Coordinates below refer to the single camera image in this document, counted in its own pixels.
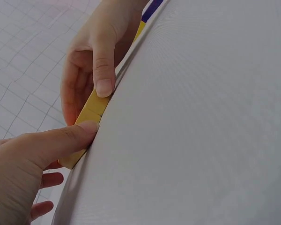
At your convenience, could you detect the yellow block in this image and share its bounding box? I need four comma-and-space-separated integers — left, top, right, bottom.
58, 107, 102, 170
84, 89, 113, 117

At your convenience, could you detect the person's left hand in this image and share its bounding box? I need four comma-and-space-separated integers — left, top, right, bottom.
0, 120, 100, 225

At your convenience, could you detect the person's right hand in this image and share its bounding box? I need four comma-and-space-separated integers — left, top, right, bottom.
60, 0, 151, 126

